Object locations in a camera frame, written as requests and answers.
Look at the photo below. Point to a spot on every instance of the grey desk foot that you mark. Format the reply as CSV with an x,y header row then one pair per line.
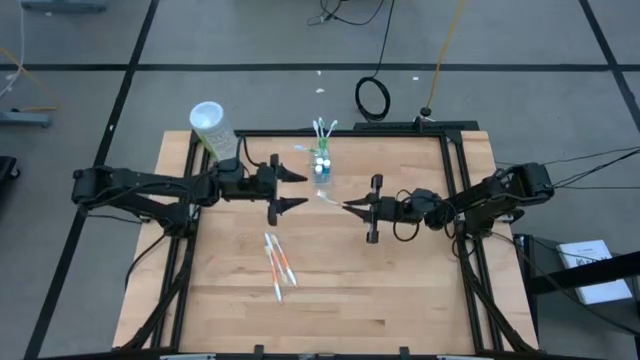
x,y
62,5
25,119

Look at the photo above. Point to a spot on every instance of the white wipes canister green label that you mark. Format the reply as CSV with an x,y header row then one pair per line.
x,y
215,135

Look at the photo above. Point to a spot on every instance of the black side cart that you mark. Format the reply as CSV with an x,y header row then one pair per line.
x,y
550,260

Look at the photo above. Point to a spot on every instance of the black aluminium table frame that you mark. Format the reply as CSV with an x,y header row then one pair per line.
x,y
390,133

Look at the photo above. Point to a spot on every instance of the black chair base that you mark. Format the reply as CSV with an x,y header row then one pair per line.
x,y
6,170

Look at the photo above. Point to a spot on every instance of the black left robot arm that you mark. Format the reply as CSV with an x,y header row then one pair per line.
x,y
140,180

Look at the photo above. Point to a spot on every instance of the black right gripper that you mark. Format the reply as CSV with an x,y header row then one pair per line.
x,y
395,209

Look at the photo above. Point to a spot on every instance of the green white toothbrush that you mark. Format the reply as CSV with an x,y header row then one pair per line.
x,y
322,127
316,131
300,148
331,129

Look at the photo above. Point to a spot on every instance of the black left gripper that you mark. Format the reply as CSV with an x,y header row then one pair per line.
x,y
260,181

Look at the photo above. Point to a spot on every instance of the white box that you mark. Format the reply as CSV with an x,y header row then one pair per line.
x,y
582,252

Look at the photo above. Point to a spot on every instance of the clear plastic holder cup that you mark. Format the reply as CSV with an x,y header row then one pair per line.
x,y
313,172

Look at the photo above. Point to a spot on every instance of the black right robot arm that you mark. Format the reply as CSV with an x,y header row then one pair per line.
x,y
490,190

